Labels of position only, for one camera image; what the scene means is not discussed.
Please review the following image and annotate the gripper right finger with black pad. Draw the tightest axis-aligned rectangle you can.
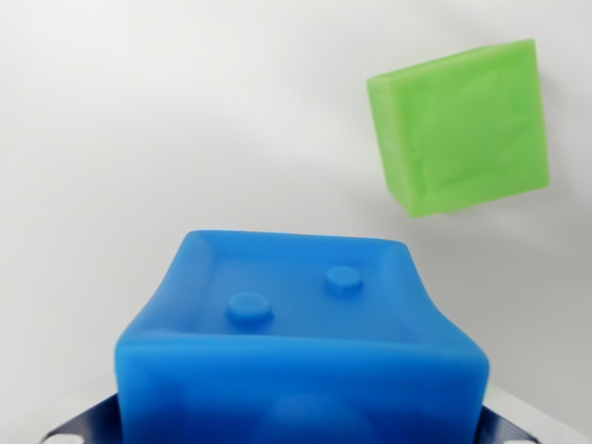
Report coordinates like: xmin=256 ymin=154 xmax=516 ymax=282
xmin=478 ymin=405 xmax=543 ymax=444

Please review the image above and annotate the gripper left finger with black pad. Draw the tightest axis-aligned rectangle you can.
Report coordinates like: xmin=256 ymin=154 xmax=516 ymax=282
xmin=43 ymin=394 xmax=124 ymax=444

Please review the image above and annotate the blue soft cube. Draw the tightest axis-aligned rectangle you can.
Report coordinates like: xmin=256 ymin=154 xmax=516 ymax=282
xmin=114 ymin=229 xmax=491 ymax=444

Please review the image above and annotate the green soft cube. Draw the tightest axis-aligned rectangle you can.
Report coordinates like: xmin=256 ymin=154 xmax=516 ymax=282
xmin=366 ymin=38 xmax=551 ymax=219

